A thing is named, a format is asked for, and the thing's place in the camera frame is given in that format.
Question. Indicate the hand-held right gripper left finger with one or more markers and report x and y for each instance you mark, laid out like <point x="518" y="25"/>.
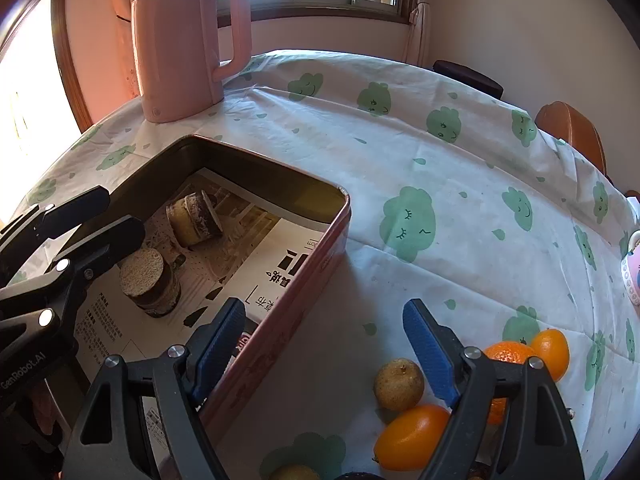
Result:
<point x="220" y="345"/>

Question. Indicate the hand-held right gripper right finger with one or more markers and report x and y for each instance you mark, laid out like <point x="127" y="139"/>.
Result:
<point x="430" y="355"/>

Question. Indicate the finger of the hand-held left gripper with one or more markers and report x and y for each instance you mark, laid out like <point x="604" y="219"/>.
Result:
<point x="75" y="205"/>
<point x="110" y="235"/>

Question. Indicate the brown-yellow round fruit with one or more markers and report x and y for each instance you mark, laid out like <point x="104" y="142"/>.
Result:
<point x="398" y="384"/>
<point x="295" y="474"/>

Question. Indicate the pink tin box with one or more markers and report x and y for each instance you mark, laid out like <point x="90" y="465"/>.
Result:
<point x="280" y="330"/>

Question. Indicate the large oval orange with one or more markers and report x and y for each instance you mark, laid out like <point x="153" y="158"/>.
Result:
<point x="410" y="437"/>

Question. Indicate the sesame topped layered cake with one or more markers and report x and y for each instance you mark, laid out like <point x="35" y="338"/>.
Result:
<point x="150" y="285"/>

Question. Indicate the round mandarin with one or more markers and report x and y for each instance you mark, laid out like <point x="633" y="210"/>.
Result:
<point x="505" y="352"/>

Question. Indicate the brown layered cake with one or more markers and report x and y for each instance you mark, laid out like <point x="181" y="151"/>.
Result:
<point x="195" y="220"/>

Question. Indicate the printed paper liner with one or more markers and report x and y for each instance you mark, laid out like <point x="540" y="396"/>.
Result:
<point x="260" y="245"/>

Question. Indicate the small oval orange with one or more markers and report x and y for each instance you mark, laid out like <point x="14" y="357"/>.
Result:
<point x="550" y="352"/>

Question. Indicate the pink electric kettle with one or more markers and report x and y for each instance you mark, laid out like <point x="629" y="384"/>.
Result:
<point x="175" y="50"/>

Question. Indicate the pink patterned curtain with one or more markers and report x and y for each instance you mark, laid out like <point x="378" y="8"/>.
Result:
<point x="122" y="10"/>

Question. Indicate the dark padded chair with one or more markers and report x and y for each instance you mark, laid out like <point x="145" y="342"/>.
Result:
<point x="467" y="77"/>

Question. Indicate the white curtain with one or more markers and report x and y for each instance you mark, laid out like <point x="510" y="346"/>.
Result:
<point x="419" y="10"/>

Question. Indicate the bright wooden frame window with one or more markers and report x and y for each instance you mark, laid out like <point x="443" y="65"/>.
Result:
<point x="30" y="85"/>

